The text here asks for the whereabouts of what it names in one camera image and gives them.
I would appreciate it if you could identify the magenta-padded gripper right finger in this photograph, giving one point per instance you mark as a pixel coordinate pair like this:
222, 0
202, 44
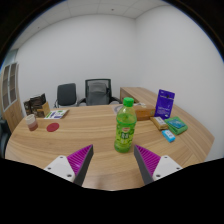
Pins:
163, 165

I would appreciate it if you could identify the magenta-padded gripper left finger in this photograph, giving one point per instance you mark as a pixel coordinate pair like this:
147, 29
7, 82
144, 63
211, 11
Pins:
65, 166

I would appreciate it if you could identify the green drink bottle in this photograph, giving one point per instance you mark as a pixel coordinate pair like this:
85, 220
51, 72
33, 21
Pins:
125, 131

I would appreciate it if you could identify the small light blue box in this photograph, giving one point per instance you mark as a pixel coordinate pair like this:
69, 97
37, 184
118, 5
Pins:
168, 136

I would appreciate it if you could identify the flat round red coaster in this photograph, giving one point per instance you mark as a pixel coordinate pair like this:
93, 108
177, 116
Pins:
52, 127

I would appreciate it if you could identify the green packet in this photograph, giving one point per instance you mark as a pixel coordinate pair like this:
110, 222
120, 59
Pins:
176, 125

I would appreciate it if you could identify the tan snack packet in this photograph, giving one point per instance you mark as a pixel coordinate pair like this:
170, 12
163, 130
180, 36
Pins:
159, 123

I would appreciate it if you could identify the white purple green leaflet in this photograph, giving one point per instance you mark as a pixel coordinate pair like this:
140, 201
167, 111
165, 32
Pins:
56, 114

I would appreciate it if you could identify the white and pink ribbed mug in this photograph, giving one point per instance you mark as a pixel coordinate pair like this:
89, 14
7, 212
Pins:
32, 122

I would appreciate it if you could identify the orange flat box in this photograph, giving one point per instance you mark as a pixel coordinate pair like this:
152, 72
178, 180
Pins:
144, 113

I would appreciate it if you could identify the tan cardboard box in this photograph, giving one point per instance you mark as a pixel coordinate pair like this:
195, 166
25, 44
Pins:
44, 110

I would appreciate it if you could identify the purple standing bag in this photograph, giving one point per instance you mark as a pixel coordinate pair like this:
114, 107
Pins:
165, 104

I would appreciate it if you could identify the black sofa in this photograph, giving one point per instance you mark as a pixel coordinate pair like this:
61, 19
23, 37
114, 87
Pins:
3, 136

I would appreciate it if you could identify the dark brown gold-print carton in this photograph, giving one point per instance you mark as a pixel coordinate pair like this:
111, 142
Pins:
27, 107

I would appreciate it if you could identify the small dark brown carton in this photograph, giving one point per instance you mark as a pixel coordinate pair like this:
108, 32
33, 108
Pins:
42, 98

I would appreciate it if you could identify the white sheet with circle print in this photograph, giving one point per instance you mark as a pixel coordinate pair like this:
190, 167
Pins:
117, 110

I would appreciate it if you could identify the dark grey office chair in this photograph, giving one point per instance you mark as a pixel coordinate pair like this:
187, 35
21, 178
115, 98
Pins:
66, 94

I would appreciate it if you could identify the wooden side desk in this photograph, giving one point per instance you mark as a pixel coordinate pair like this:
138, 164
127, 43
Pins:
140, 95

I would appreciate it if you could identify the grey backpack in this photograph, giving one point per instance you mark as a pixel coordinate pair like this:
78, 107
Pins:
97, 92

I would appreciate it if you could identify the black mesh office chair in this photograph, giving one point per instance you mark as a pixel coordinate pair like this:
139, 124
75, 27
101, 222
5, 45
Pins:
113, 99

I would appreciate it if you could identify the wooden shelf unit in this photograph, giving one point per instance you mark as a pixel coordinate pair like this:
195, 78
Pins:
11, 96

